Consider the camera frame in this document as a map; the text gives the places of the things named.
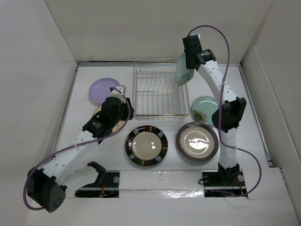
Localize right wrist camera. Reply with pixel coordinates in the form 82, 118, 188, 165
189, 33, 201, 40

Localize teal round flower plate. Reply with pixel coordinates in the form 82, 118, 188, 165
191, 96, 218, 127

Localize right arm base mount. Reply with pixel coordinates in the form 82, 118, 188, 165
198, 171, 247, 198

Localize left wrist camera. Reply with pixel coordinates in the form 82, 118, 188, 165
110, 85, 126, 96

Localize black rimmed patterned plate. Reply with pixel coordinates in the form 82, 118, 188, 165
125, 125, 168, 167

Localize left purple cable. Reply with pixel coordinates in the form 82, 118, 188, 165
23, 87, 131, 210

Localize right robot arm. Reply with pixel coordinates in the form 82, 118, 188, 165
178, 35, 246, 186

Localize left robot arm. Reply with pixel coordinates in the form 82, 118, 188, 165
23, 96, 134, 212

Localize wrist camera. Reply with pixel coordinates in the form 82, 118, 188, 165
110, 85, 126, 96
189, 33, 201, 40

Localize wire dish rack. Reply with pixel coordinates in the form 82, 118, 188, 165
133, 65, 190, 121

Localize purple cable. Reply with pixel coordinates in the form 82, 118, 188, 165
188, 25, 262, 197
23, 87, 131, 210

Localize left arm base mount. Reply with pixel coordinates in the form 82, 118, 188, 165
75, 171, 120, 198

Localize purple plate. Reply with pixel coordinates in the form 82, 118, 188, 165
88, 78, 120, 104

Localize teal rectangular plate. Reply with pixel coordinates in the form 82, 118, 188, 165
176, 53, 194, 87

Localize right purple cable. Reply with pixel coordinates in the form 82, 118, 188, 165
188, 25, 262, 197

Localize tan plate under arm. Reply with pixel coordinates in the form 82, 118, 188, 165
92, 106, 125, 133

